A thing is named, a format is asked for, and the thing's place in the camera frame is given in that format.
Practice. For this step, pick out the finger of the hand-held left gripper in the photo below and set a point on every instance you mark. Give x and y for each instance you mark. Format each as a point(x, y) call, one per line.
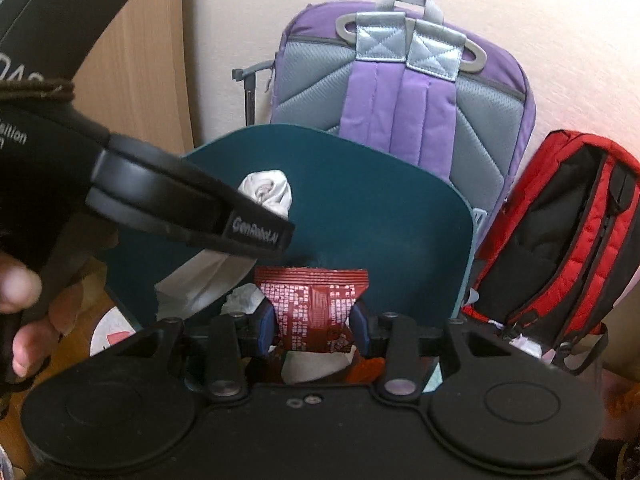
point(240, 225)

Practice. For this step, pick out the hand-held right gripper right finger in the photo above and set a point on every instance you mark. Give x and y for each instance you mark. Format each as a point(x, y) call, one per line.
point(361, 331)

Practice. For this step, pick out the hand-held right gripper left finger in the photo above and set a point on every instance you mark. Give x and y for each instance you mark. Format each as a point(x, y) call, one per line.
point(265, 331)

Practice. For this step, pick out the red snack wrapper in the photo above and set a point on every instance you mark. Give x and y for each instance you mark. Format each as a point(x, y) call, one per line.
point(310, 310)

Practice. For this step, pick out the teal plastic bin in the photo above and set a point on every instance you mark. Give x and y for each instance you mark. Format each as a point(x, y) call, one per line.
point(375, 220)

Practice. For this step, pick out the person's left hand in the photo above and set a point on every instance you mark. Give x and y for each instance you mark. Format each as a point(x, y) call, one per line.
point(20, 285)

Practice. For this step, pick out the small white tissue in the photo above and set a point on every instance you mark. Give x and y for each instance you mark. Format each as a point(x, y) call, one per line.
point(245, 302)

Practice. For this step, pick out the crumpled white tissue wad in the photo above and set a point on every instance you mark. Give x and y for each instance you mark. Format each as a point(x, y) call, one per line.
point(267, 190)

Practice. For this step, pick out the white paper scrap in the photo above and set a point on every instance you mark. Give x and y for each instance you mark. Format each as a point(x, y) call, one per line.
point(315, 367)

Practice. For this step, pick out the wooden cabinet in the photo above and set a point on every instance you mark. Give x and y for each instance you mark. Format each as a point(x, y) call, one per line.
point(145, 60)

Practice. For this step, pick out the round white and red lid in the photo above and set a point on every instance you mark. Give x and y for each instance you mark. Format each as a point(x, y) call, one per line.
point(110, 335)

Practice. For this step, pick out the pale crumpled tissue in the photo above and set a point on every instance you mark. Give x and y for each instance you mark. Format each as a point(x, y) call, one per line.
point(525, 345)

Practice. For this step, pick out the purple and grey backpack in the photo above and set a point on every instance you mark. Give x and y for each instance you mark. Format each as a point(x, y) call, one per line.
point(390, 110)

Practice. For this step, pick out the red and black backpack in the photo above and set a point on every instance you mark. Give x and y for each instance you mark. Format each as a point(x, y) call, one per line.
point(560, 240)

